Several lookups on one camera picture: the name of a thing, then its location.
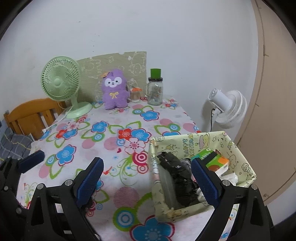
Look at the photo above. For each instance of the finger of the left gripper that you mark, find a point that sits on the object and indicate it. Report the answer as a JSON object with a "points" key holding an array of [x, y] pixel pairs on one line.
{"points": [[11, 170]]}

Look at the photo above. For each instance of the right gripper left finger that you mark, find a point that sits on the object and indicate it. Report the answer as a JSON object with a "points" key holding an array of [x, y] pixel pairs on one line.
{"points": [[58, 212]]}

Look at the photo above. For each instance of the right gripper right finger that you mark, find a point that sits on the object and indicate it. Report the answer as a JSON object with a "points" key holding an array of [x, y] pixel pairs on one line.
{"points": [[251, 222]]}

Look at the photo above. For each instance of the green orange tissue pack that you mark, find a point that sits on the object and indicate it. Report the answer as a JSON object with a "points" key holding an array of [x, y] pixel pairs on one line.
{"points": [[218, 163]]}

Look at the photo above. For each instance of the black plastic bag bundle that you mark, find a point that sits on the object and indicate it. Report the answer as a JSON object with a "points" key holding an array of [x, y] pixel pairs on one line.
{"points": [[185, 188]]}

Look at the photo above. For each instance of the grey plaid bedding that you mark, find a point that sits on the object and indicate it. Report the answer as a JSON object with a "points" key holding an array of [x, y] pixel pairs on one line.
{"points": [[14, 145]]}

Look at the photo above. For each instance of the white folded tissues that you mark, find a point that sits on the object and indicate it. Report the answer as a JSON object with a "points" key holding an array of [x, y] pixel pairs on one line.
{"points": [[232, 177]]}

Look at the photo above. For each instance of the wooden bed headboard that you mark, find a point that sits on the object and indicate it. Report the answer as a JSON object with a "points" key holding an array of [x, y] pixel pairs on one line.
{"points": [[33, 116]]}

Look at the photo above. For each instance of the floral tablecloth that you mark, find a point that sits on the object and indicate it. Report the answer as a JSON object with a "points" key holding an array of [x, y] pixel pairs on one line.
{"points": [[123, 202]]}

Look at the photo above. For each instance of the yellow cartoon storage box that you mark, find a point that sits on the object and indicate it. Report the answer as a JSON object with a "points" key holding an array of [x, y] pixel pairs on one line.
{"points": [[186, 146]]}

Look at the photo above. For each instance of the beige door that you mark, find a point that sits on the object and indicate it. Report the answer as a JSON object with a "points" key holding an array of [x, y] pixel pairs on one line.
{"points": [[267, 135]]}

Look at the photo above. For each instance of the green desk fan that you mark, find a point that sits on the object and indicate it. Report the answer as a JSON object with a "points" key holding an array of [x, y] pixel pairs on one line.
{"points": [[60, 80]]}

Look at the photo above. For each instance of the white standing fan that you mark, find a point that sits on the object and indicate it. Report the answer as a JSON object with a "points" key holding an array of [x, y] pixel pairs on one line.
{"points": [[229, 108]]}

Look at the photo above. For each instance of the purple plush toy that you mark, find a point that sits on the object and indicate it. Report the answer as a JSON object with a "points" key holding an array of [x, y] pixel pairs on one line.
{"points": [[115, 94]]}

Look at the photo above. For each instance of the cotton swab container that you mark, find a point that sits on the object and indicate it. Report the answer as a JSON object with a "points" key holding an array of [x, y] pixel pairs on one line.
{"points": [[135, 94]]}

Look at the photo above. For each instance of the glass mason jar mug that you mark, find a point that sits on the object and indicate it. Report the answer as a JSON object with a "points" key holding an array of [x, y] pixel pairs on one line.
{"points": [[155, 87]]}

